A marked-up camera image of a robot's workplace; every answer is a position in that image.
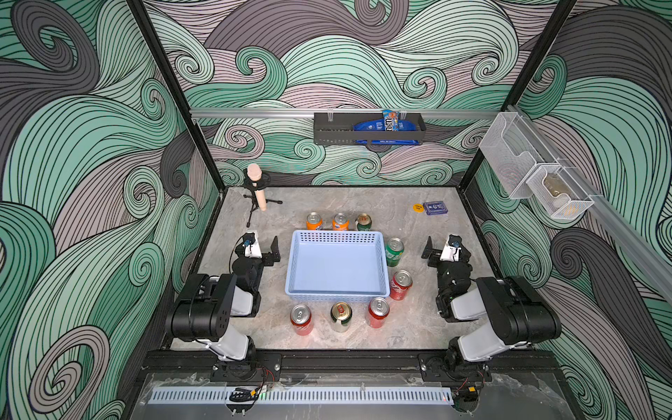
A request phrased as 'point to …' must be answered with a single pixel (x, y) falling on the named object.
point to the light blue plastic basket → (337, 266)
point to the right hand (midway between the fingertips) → (448, 242)
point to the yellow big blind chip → (417, 207)
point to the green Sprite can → (395, 248)
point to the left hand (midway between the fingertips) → (262, 235)
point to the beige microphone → (255, 173)
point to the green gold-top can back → (364, 221)
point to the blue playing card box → (435, 207)
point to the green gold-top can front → (341, 311)
